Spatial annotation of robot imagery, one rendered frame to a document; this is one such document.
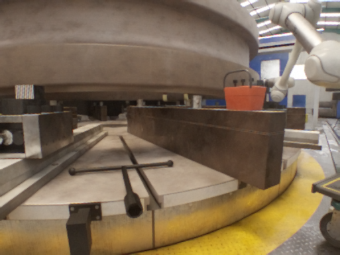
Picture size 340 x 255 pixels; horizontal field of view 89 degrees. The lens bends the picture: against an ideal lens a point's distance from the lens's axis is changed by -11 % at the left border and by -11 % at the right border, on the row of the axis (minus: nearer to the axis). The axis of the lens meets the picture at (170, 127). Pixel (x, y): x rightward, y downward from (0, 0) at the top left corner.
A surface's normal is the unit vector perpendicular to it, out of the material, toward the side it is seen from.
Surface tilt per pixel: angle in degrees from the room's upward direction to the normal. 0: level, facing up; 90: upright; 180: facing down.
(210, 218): 90
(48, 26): 90
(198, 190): 90
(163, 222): 90
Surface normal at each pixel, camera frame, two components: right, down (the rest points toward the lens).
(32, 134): 0.11, 0.12
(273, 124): 0.48, 0.11
